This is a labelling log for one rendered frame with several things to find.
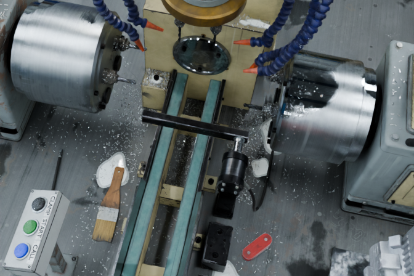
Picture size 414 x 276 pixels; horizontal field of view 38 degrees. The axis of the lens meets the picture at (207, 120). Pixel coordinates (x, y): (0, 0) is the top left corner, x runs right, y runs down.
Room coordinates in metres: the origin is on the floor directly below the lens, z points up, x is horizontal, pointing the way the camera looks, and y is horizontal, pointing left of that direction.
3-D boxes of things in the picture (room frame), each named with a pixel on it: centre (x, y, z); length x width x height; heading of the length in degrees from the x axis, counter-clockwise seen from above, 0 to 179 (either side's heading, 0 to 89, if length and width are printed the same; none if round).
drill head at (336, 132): (0.77, -0.29, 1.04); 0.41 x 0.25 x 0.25; 85
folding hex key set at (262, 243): (0.49, -0.16, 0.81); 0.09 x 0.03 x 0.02; 135
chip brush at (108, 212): (0.56, 0.21, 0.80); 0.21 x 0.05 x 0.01; 178
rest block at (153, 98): (0.88, 0.15, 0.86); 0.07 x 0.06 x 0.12; 85
